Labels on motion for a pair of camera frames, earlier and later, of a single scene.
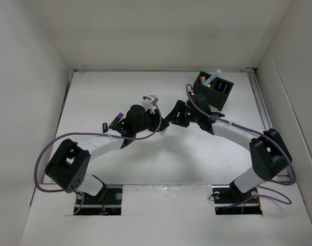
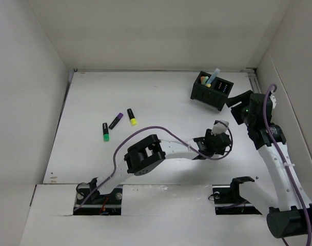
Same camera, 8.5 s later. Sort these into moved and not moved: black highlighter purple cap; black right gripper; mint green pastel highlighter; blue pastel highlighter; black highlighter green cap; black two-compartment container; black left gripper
Moved: mint green pastel highlighter; black left gripper; black right gripper
Not moved: black two-compartment container; blue pastel highlighter; black highlighter purple cap; black highlighter green cap
